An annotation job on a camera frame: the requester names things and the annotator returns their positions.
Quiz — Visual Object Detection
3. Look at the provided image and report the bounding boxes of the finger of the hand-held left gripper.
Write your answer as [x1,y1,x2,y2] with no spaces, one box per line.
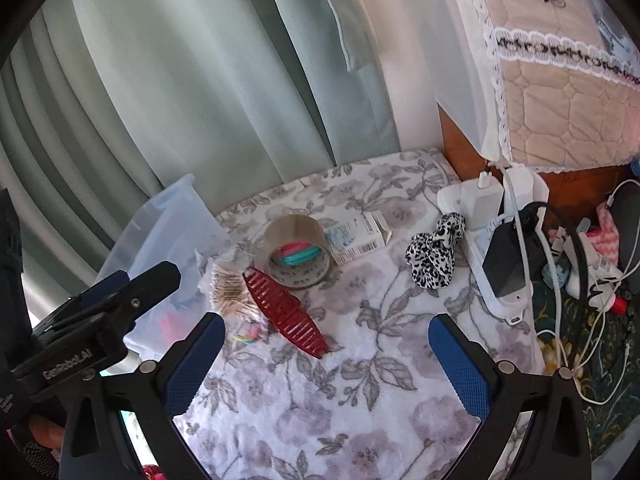
[75,261,182,343]
[60,270,132,320]

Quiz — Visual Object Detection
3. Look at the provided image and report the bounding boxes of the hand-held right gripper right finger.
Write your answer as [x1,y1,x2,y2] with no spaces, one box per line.
[427,312,593,480]

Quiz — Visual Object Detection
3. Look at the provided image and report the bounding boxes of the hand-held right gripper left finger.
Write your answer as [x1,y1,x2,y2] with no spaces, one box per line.
[57,312,228,480]

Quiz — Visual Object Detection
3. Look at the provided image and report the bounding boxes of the pink item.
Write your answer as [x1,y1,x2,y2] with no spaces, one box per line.
[150,310,186,336]

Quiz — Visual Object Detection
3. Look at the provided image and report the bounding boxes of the clear plastic container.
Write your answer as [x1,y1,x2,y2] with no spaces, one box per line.
[95,174,236,361]

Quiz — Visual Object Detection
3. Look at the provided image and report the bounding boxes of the red hair clip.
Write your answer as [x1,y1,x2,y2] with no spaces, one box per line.
[242,266,331,360]

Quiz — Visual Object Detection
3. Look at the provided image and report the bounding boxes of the black and white scrunchie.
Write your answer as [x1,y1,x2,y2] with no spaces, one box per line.
[405,212,467,291]

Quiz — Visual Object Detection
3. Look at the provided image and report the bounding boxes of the pink and green tape rolls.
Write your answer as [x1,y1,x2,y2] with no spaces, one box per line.
[269,242,325,268]

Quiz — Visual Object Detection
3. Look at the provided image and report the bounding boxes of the brown packing tape roll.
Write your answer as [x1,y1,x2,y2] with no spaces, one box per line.
[252,214,332,290]

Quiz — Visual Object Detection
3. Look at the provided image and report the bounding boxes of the small white carton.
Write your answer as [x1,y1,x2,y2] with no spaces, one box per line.
[322,211,392,267]

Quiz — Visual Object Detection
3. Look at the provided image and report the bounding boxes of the person's left hand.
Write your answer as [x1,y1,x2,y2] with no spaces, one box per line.
[27,415,68,448]

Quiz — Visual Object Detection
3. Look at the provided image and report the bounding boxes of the small colourful trinket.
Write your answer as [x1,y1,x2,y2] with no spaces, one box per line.
[232,324,266,346]

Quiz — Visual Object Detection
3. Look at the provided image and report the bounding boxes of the white power strip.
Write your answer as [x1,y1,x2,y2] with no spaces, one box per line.
[437,180,528,326]

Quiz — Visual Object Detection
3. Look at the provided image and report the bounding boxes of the grey floral blanket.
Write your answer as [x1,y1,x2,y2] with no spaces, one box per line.
[120,147,546,480]

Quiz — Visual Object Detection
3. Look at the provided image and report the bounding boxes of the dark floral cloth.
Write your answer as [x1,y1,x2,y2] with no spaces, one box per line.
[530,240,640,461]

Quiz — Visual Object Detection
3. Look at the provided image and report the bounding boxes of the white charger adapter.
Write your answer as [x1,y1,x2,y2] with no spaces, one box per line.
[460,171,505,231]

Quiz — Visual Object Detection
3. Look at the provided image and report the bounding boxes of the white plug adapter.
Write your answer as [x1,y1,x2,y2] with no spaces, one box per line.
[502,165,551,221]

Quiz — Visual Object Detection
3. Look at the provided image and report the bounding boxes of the pink and white chevron cloth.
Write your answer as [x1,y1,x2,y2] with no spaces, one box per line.
[597,205,623,266]

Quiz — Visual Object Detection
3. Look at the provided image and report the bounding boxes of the pale green curtain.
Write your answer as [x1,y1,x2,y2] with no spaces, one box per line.
[0,0,401,326]

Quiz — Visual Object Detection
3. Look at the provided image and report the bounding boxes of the beige quilted lace-trimmed cover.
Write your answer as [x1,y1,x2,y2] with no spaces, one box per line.
[435,0,640,173]

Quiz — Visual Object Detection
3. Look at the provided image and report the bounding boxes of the white drape cloth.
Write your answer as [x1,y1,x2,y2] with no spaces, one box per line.
[430,0,511,161]

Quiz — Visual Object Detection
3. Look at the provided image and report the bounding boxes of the white cable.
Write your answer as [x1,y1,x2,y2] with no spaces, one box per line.
[562,179,640,407]
[502,167,568,368]

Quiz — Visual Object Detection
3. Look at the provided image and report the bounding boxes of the wooden bed frame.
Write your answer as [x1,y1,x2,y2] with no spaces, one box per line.
[439,102,640,241]

